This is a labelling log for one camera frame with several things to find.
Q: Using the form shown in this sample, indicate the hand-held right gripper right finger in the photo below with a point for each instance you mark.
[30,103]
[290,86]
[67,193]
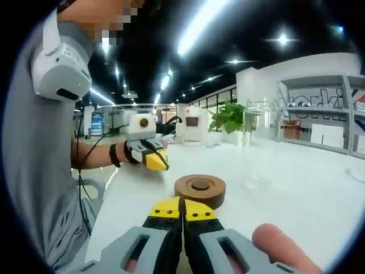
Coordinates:
[211,251]

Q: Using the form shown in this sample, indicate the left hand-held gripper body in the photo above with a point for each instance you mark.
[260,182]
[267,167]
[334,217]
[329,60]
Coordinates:
[141,128]

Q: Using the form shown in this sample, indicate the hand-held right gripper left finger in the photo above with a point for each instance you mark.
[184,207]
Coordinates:
[109,261]

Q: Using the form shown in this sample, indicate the brown wooden lid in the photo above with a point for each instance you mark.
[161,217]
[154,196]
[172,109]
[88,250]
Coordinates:
[211,197]

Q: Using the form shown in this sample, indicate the clear glass coffee can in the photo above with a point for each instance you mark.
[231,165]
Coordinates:
[258,148]

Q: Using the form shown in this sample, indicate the person's left hand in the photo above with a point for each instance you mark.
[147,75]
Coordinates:
[129,151]

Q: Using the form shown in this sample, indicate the white machine with red panel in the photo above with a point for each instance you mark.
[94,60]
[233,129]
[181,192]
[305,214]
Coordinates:
[194,137]

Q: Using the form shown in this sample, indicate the blue standing screen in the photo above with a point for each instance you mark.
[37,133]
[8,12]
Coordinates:
[97,122]

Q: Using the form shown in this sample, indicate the potted green plant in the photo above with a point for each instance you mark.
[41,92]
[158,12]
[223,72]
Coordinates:
[228,117]

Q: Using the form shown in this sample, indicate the white table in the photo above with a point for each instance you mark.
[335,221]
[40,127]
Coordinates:
[285,185]

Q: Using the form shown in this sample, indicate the white grey worn device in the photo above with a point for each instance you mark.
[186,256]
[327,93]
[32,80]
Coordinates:
[57,71]

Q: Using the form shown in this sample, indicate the operator in grey shirt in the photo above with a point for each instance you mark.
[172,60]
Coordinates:
[37,157]

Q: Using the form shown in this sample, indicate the long ceiling strip light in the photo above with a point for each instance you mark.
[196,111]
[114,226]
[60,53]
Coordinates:
[199,25]

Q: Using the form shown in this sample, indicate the brown cardboard box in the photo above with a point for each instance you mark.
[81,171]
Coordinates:
[291,131]

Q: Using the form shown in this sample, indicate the grey metal shelf rack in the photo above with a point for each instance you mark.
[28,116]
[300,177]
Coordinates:
[313,109]

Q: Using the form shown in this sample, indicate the stack of white boxes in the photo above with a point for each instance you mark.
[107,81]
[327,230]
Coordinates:
[328,135]

